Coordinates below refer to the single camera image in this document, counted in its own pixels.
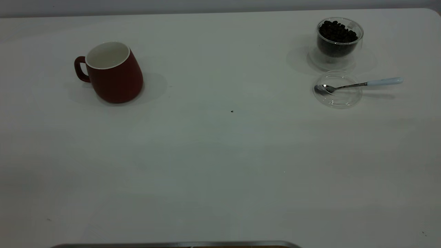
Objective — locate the red ceramic mug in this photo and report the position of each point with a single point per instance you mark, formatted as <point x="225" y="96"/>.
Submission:
<point x="117" y="82"/>

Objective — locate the clear glass lid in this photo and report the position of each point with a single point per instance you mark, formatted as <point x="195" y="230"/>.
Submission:
<point x="339" y="100"/>

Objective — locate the coffee bean pile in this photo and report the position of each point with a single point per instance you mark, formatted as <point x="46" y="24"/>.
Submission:
<point x="337" y="36"/>

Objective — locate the grey metal edge strip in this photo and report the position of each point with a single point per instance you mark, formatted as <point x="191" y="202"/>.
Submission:
<point x="172" y="245"/>

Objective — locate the clear double-wall glass cup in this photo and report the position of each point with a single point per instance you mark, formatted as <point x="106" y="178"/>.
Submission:
<point x="356" y="51"/>

